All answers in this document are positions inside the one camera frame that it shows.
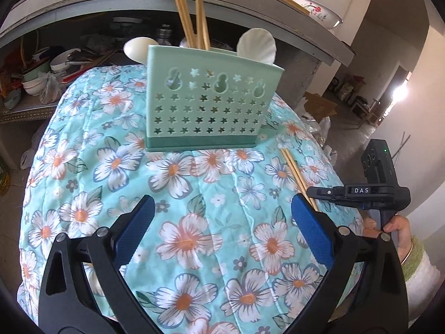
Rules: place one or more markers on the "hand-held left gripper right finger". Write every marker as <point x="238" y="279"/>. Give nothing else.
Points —
<point x="313" y="231"/>

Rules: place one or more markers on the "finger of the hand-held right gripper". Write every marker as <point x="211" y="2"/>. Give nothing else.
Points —
<point x="326" y="192"/>

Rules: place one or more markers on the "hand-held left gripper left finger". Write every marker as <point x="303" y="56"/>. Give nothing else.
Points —
<point x="137" y="228"/>

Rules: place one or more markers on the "pile of wooden chopsticks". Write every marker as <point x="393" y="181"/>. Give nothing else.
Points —
<point x="295" y="174"/>

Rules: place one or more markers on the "white shell-shaped rice paddle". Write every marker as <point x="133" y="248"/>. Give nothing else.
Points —
<point x="255" y="47"/>

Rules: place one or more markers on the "cream plastic ladle spoon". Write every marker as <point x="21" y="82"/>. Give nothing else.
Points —
<point x="137" y="50"/>

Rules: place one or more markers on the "green plastic utensil holder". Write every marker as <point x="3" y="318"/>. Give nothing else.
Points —
<point x="205" y="61"/>

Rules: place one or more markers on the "large metal spoon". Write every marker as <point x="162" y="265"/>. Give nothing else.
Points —
<point x="183" y="42"/>

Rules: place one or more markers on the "wooden chopstick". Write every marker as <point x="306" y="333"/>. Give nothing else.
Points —
<point x="186" y="10"/>
<point x="204" y="24"/>
<point x="180" y="12"/>
<point x="199" y="7"/>

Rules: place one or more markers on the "person's right forearm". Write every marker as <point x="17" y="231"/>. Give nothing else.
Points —
<point x="420" y="275"/>

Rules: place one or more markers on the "person's right hand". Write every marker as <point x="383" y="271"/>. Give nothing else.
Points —
<point x="403" y="233"/>

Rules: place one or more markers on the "crumpled clear plastic bags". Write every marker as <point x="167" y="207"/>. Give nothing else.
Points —
<point x="323" y="135"/>

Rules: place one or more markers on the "wooden stool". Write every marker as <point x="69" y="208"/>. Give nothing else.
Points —
<point x="363" y="109"/>

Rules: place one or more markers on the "floral turquoise blanket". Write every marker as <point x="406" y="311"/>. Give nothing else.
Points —
<point x="208" y="188"/>

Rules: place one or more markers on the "cardboard box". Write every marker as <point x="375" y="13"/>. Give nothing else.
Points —
<point x="320" y="106"/>

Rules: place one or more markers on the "white plastic bag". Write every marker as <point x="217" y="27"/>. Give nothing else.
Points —
<point x="27" y="160"/>

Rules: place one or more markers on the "clear plastic bag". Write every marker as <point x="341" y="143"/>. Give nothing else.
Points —
<point x="50" y="90"/>

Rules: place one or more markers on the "white floral enamel basin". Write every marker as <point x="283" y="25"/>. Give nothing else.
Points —
<point x="313" y="8"/>

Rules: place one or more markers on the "stack of bowls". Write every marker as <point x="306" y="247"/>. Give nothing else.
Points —
<point x="33" y="81"/>

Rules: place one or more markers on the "white pan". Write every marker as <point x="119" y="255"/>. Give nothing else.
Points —
<point x="64" y="62"/>

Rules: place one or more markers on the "steel pot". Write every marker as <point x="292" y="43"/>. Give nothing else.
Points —
<point x="162" y="34"/>

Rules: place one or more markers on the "concrete kitchen counter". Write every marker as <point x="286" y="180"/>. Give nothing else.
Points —
<point x="104" y="0"/>

